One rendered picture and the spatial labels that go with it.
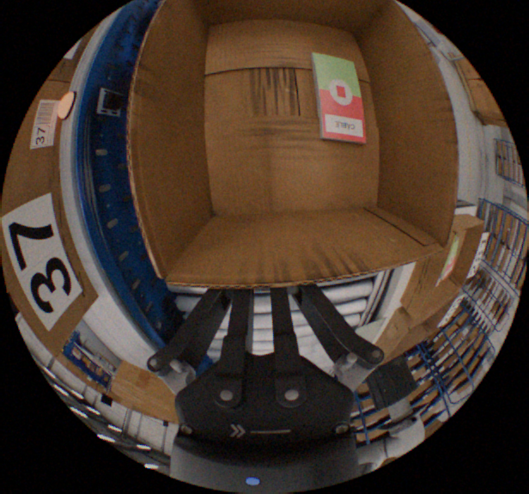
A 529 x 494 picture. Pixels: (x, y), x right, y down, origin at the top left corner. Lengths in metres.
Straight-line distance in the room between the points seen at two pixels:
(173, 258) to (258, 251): 0.08
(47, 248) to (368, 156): 0.51
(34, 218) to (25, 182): 0.05
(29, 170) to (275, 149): 0.38
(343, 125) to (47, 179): 0.45
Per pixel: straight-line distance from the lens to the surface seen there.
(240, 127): 0.26
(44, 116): 0.35
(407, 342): 0.94
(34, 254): 0.30
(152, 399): 0.67
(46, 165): 0.32
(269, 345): 0.54
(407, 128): 0.28
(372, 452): 1.02
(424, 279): 0.51
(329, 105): 0.27
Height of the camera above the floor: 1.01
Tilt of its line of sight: 68 degrees down
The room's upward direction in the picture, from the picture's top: 177 degrees clockwise
